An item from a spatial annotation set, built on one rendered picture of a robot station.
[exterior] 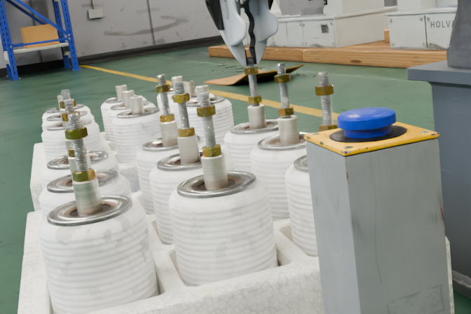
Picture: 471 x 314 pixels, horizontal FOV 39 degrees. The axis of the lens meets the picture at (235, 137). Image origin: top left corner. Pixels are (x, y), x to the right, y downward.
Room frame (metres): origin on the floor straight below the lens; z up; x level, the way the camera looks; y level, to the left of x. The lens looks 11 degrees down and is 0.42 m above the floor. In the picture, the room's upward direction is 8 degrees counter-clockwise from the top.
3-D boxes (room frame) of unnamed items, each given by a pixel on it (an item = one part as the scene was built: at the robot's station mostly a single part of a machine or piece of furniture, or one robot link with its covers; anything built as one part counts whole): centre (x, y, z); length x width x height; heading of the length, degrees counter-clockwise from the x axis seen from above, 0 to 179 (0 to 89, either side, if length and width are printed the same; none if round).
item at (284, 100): (0.74, -0.06, 0.31); 0.01 x 0.01 x 0.08
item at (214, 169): (0.60, 0.02, 0.26); 0.02 x 0.02 x 0.03
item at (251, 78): (0.86, -0.03, 0.31); 0.01 x 0.01 x 0.08
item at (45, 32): (6.45, 1.73, 0.36); 0.31 x 0.25 x 0.20; 111
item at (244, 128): (0.86, -0.03, 0.25); 0.08 x 0.08 x 0.01
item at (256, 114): (0.86, -0.03, 0.26); 0.02 x 0.02 x 0.03
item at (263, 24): (0.85, -0.06, 0.38); 0.06 x 0.03 x 0.09; 22
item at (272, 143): (0.74, -0.06, 0.25); 0.08 x 0.08 x 0.01
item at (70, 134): (0.57, 0.14, 0.32); 0.02 x 0.02 x 0.01; 65
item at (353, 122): (0.45, -0.09, 0.32); 0.04 x 0.04 x 0.02
